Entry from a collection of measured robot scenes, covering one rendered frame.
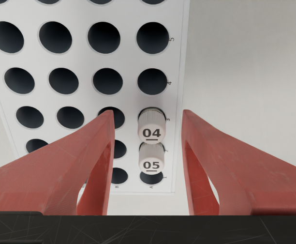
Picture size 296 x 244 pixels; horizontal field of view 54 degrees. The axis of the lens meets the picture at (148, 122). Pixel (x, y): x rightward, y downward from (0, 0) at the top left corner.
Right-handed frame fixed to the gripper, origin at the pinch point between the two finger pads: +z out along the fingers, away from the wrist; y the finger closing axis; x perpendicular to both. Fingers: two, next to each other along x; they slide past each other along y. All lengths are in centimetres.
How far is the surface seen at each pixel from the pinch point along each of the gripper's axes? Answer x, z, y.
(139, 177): 4.1, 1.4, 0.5
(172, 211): 11.8, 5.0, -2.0
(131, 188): 4.9, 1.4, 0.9
